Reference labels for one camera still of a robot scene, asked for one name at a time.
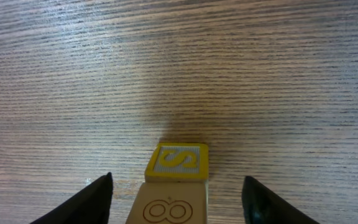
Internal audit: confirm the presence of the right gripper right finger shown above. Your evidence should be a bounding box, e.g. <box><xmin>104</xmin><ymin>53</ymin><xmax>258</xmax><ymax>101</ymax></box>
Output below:
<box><xmin>241</xmin><ymin>176</ymin><xmax>318</xmax><ymax>224</ymax></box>

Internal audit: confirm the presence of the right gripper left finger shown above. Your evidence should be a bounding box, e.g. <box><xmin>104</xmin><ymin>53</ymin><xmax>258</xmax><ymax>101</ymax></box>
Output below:
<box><xmin>31</xmin><ymin>172</ymin><xmax>114</xmax><ymax>224</ymax></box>

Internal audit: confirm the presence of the teal-sided circle block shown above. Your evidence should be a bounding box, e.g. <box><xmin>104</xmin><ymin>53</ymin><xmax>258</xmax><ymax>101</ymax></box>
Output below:
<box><xmin>126</xmin><ymin>182</ymin><xmax>207</xmax><ymax>224</ymax></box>

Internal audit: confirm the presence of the blue H block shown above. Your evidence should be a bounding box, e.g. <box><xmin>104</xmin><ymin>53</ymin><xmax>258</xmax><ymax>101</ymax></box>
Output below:
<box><xmin>144</xmin><ymin>142</ymin><xmax>209</xmax><ymax>182</ymax></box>

